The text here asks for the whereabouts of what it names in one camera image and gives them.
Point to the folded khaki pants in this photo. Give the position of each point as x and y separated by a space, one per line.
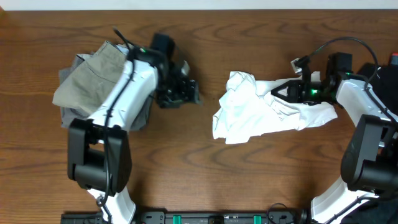
86 84

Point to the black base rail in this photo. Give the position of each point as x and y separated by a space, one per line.
281 216

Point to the white printed t-shirt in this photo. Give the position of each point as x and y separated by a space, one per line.
249 109

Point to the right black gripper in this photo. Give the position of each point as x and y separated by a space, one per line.
295 88

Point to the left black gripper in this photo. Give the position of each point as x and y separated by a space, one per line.
187 94

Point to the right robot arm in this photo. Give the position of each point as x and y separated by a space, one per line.
369 165

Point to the black clothes pile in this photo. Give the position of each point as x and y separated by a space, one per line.
385 86

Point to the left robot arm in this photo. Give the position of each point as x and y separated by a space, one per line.
99 156

